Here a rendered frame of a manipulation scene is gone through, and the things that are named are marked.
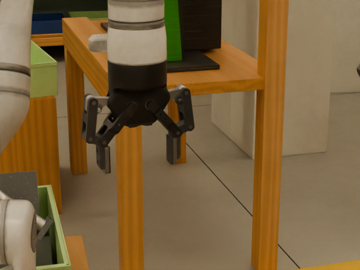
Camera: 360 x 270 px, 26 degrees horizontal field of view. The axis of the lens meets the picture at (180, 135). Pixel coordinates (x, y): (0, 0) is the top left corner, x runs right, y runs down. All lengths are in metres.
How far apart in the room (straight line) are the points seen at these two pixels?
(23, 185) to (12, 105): 0.64
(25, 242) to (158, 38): 0.34
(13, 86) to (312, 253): 2.70
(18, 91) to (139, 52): 0.24
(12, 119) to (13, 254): 0.19
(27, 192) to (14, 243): 0.65
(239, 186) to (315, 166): 0.57
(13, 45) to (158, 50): 0.26
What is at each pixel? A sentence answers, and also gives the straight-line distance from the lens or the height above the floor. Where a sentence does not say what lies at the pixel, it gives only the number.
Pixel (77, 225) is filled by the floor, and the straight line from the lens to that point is 3.94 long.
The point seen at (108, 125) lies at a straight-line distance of 1.00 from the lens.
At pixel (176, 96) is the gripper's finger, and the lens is 1.02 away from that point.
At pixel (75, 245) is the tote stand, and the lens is 1.97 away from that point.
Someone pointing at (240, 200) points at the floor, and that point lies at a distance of 4.20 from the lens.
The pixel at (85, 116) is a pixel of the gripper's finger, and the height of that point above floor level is 1.37.
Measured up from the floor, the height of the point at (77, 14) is 0.36.
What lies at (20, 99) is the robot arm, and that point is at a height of 1.36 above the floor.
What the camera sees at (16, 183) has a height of 1.02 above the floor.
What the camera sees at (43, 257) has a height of 0.89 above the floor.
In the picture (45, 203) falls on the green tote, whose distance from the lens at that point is 1.89.
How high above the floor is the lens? 1.66
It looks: 19 degrees down
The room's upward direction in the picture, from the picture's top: straight up
